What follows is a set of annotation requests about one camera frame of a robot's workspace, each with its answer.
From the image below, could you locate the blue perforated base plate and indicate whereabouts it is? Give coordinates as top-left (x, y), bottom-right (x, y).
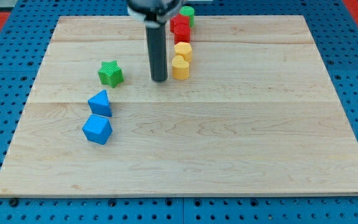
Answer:
top-left (0, 0), bottom-right (358, 223)

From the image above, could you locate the blue cube block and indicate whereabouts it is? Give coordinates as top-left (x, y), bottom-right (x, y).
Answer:
top-left (82, 114), bottom-right (112, 145)

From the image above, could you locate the red star block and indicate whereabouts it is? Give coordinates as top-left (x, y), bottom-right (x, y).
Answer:
top-left (170, 14), bottom-right (190, 33)

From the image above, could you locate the yellow hexagon block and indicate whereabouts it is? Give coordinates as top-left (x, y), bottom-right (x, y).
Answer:
top-left (174, 42), bottom-right (193, 63)

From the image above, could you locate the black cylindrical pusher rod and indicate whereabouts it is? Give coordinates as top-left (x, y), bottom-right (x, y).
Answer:
top-left (145, 22), bottom-right (168, 82)

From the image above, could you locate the yellow heart block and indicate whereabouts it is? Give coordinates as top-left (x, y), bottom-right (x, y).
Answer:
top-left (172, 55), bottom-right (190, 80)

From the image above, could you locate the red cylinder block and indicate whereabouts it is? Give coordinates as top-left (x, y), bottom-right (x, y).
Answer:
top-left (173, 24), bottom-right (191, 44)

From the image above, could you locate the blue triangle block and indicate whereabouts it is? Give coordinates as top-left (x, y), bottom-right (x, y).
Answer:
top-left (88, 90), bottom-right (112, 117)

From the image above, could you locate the wooden board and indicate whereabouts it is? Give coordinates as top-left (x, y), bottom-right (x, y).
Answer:
top-left (0, 16), bottom-right (358, 198)

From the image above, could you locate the green star block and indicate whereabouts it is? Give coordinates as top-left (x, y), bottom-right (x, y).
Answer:
top-left (98, 60), bottom-right (124, 88)

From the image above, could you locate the grey robot end mount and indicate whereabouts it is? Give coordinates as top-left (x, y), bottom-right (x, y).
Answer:
top-left (126, 0), bottom-right (183, 24)

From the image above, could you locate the green cylinder block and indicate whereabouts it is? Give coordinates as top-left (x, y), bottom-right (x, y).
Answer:
top-left (180, 6), bottom-right (195, 28)

